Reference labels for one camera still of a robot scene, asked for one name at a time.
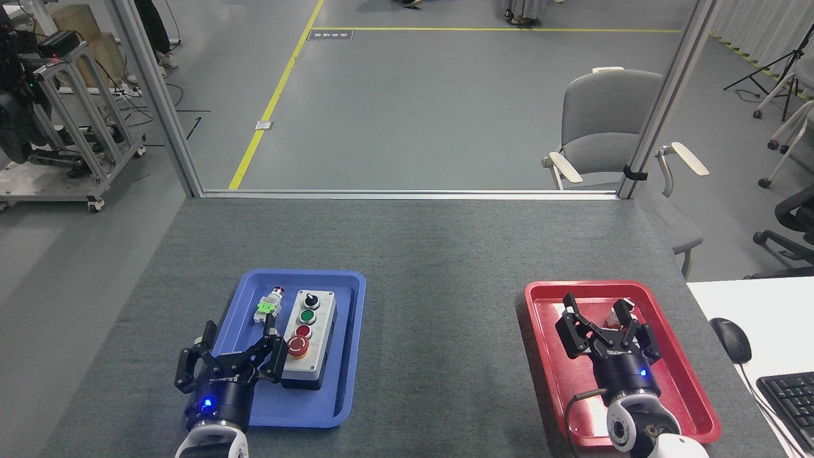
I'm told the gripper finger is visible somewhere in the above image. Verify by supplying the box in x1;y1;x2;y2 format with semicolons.
613;298;663;364
238;312;291;385
174;320;221;394
555;292;605;361

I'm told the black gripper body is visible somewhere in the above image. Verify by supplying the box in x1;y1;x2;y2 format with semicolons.
591;345;663;402
185;367;259;433

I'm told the grey control box with buttons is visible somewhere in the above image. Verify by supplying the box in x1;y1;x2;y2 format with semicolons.
279;289;337;391

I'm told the small push button green block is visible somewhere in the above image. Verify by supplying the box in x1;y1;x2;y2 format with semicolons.
254;286;286;326

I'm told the cardboard box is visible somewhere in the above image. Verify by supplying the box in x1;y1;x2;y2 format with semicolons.
35;4;127;88

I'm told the small white part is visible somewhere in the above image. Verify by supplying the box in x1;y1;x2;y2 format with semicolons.
605;299;634;330

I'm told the red plastic tray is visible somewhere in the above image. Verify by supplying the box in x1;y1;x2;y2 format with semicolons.
524;280;722;448

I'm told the blue plastic tray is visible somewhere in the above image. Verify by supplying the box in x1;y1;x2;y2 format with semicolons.
191;268;367;429

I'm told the black computer mouse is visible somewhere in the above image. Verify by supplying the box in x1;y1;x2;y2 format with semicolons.
709;317;753;365

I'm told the white desk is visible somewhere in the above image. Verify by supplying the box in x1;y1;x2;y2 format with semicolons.
686;276;814;458

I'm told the black keyboard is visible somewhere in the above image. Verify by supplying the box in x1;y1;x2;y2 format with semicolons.
755;372;814;455

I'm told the black office chair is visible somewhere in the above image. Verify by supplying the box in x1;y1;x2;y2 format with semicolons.
744;184;814;281

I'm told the grey chair with armrests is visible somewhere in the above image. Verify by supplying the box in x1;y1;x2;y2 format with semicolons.
541;66;710;279

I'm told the white rolling chair base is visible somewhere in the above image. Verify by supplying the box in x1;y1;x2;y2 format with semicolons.
752;71;814;189

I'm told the black tripod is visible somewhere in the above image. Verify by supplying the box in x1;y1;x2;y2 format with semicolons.
722;23;814;123

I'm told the black machine on cart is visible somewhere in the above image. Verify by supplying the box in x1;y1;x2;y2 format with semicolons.
0;6;83;167

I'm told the white curtain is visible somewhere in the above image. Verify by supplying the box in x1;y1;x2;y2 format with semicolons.
708;0;814;99

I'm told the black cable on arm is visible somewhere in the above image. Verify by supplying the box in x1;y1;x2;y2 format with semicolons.
565;387;609;458

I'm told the silver frame rail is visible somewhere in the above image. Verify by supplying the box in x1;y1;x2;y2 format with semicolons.
201;188;621;200

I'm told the silver frame post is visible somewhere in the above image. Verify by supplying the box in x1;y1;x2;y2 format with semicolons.
111;0;205;198
617;0;719;200

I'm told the aluminium frame cart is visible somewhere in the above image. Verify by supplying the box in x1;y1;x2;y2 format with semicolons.
0;39;147;213

